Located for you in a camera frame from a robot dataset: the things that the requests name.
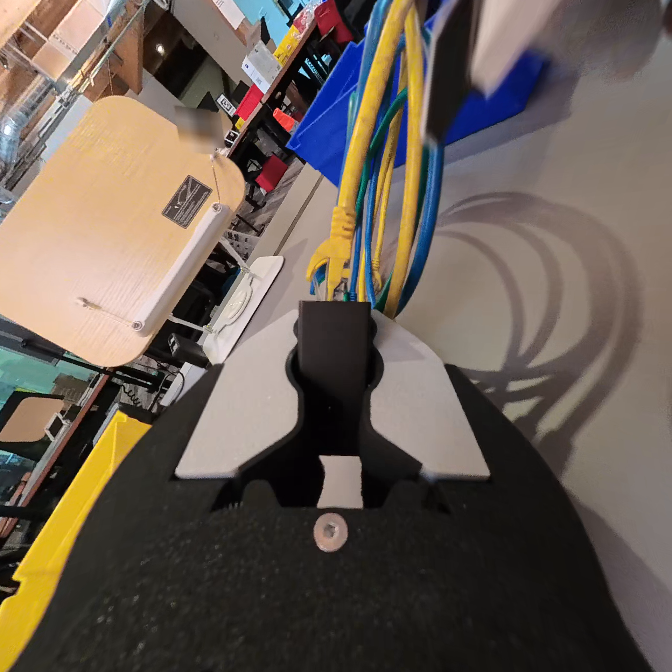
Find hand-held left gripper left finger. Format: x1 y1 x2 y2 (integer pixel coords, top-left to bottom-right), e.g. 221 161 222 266
175 310 302 481

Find bundle of ethernet cables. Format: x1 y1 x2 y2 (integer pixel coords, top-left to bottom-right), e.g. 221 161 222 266
307 0 429 316

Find blue plastic bin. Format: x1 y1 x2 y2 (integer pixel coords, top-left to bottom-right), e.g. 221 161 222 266
288 10 550 188

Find silver air duct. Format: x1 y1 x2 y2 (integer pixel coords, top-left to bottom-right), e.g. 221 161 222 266
0 79 56 179

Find storage shelf rack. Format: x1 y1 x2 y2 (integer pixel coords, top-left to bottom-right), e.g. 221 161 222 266
226 0 379 211

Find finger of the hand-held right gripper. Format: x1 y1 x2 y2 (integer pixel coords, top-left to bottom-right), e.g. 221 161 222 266
422 0 532 144

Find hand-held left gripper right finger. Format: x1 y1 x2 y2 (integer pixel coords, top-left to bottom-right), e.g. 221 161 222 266
366 309 492 482

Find blue ethernet cable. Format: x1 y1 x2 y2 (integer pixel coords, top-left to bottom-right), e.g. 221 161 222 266
346 0 445 317

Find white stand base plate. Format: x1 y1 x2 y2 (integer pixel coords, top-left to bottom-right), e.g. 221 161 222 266
202 255 286 364

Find green ethernet cable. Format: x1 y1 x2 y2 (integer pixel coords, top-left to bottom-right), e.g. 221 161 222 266
354 86 411 317

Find yellow plastic bin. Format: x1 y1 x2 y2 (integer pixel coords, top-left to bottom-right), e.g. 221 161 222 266
0 409 154 672

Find black ethernet port block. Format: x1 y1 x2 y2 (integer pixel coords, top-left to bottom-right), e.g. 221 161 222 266
286 300 379 459

